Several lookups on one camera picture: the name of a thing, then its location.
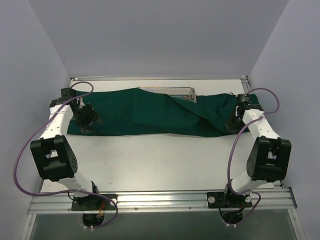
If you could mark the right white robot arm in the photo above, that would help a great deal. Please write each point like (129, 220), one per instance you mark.
(229, 188)

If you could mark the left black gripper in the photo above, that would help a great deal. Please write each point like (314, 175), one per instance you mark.
(88, 119)

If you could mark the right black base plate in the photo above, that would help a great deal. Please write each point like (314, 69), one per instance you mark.
(219, 199)

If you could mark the aluminium front rail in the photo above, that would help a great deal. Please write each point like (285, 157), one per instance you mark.
(265, 198)

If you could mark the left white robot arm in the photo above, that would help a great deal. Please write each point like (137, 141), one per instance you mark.
(52, 153)

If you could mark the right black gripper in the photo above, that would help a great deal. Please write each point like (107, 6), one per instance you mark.
(232, 123)

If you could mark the wire mesh instrument tray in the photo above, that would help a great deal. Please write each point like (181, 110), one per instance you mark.
(183, 93)

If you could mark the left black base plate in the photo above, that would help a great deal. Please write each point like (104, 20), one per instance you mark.
(95, 203)

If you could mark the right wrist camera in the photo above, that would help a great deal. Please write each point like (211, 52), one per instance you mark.
(243, 99)

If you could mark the green surgical drape cloth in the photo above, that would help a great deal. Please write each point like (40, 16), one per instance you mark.
(137, 112)

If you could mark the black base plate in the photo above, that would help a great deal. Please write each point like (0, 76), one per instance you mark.
(219, 199)
(95, 203)

